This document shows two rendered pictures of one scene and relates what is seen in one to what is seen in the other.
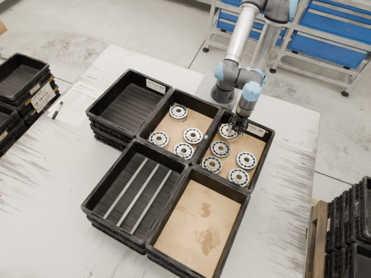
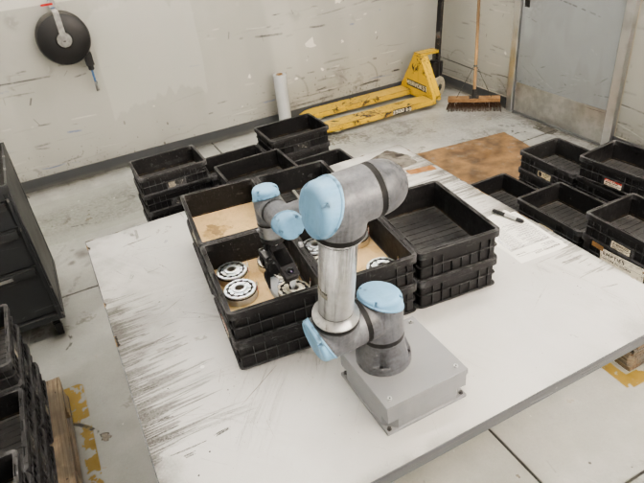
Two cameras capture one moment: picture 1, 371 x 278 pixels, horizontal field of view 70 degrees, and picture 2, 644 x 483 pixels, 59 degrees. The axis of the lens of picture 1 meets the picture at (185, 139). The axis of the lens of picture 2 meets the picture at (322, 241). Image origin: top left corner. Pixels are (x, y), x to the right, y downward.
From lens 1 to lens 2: 2.25 m
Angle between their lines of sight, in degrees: 87
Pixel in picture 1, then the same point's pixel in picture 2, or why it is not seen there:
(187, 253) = (223, 217)
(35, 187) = not seen: hidden behind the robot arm
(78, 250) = not seen: hidden behind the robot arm
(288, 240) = (137, 320)
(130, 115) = (423, 235)
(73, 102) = (517, 231)
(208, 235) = (218, 232)
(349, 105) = not seen: outside the picture
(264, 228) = (172, 309)
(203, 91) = (413, 335)
